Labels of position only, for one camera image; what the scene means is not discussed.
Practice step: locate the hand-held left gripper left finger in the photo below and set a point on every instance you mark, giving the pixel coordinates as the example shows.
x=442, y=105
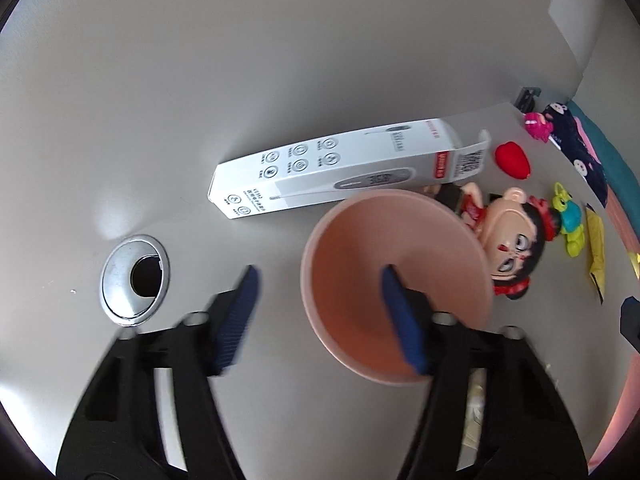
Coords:
x=235, y=320

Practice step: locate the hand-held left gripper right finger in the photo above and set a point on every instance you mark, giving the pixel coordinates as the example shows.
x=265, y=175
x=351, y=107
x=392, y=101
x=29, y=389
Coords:
x=400, y=320

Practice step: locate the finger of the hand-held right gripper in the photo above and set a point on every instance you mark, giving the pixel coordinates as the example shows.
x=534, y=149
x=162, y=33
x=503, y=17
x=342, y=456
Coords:
x=631, y=325

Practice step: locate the pink bowl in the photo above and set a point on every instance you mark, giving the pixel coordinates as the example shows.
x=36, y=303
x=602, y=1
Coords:
x=360, y=260

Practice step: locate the red plush heart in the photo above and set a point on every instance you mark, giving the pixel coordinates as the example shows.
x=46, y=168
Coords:
x=512, y=160

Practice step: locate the pink toy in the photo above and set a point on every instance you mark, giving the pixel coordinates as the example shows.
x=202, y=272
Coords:
x=537, y=126

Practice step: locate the yellow packet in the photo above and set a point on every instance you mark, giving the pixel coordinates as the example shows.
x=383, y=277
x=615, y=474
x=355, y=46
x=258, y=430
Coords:
x=596, y=245

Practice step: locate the pink bed sheet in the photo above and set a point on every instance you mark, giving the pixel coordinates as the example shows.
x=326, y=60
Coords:
x=625, y=225

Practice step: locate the cream crumpled paper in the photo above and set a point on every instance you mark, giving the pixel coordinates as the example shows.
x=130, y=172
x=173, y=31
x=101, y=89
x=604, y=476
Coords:
x=475, y=400

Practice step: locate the green and yellow toy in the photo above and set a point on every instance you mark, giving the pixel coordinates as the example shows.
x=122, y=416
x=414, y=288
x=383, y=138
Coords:
x=570, y=220

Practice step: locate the black-haired doll figure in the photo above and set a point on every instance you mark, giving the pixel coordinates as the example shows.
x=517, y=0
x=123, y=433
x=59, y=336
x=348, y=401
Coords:
x=510, y=230

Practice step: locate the teal pillow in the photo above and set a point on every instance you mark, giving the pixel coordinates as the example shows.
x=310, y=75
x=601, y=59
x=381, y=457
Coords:
x=617, y=160

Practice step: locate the white cardboard box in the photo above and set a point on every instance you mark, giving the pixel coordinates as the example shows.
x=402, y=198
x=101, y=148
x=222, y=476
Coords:
x=325, y=170

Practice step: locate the navy printed cloth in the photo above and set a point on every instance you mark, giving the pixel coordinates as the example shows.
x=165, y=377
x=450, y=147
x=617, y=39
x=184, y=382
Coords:
x=580, y=155

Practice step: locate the pink cloth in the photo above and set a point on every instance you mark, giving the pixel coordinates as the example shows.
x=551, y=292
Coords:
x=587, y=140

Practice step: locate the black wall socket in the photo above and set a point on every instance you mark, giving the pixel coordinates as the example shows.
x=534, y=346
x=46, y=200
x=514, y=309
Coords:
x=527, y=99

